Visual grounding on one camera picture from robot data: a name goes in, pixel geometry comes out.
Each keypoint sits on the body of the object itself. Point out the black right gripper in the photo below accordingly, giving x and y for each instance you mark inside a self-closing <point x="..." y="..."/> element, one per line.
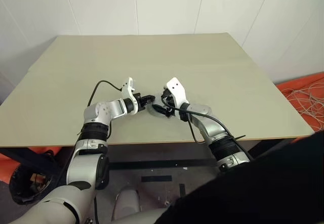
<point x="170" y="98"/>

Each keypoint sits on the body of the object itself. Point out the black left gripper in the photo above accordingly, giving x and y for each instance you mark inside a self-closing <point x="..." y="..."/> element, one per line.
<point x="140" y="102"/>

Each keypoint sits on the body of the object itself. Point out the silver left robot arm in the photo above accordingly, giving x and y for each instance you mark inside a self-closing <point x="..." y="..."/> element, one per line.
<point x="83" y="165"/>

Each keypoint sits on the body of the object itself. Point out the wide black tape strip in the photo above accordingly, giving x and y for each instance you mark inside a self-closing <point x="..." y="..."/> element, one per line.
<point x="156" y="179"/>

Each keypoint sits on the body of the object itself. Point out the grey rounded robot foot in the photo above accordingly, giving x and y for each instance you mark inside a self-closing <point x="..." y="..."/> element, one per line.
<point x="127" y="202"/>

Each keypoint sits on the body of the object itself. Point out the black rounded dark shape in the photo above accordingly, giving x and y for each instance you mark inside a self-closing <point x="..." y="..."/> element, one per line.
<point x="253" y="188"/>

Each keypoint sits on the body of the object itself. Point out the large orange floor cloth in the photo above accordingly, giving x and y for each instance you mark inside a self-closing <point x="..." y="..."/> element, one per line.
<point x="286" y="87"/>

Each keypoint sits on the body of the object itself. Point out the black waste bin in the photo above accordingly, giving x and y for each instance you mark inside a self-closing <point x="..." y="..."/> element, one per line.
<point x="20" y="193"/>

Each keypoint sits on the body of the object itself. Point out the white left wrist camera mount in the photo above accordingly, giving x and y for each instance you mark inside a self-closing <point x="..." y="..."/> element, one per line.
<point x="127" y="89"/>

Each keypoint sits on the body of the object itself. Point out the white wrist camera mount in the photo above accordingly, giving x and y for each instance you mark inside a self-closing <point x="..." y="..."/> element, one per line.
<point x="127" y="89"/>
<point x="178" y="92"/>

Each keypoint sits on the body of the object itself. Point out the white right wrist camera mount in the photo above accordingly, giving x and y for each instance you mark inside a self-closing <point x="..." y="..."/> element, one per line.
<point x="178" y="92"/>

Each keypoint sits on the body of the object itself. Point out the black metal table frame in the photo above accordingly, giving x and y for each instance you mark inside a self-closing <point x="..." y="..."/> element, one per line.
<point x="162" y="163"/>

